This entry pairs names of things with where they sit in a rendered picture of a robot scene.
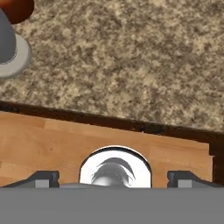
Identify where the reddish brown round object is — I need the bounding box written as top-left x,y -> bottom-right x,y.
0,0 -> 36,25

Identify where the light wooden drawer front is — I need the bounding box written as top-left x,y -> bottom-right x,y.
0,111 -> 215,189

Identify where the round silver knob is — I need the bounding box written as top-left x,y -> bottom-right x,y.
79,144 -> 153,189

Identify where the grey post with round base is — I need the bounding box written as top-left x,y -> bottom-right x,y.
0,8 -> 33,81

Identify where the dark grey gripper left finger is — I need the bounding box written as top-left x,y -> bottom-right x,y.
0,170 -> 60,189

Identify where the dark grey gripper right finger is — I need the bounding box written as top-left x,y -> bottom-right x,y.
166,170 -> 224,189

